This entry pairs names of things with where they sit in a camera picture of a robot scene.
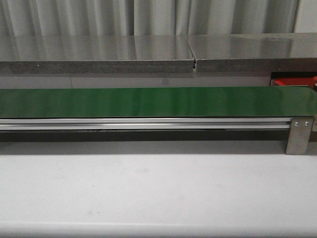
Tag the right grey stone shelf slab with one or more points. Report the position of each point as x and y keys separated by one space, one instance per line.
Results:
x=269 y=52

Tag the aluminium conveyor side rail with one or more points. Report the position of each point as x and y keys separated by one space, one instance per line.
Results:
x=143 y=124

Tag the green conveyor belt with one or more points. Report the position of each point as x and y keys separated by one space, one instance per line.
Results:
x=241 y=102

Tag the large red mushroom button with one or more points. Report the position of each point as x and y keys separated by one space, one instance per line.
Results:
x=315 y=83

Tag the grey stone shelf slab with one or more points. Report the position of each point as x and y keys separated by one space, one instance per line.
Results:
x=95 y=55
x=269 y=52

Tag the left grey stone shelf slab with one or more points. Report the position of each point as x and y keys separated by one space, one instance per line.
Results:
x=95 y=55

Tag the red plastic bin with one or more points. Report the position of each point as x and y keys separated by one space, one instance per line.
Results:
x=293 y=81

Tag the grey pleated curtain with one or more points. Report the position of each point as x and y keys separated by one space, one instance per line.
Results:
x=145 y=17

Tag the steel conveyor support bracket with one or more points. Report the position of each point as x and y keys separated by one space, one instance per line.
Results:
x=299 y=134

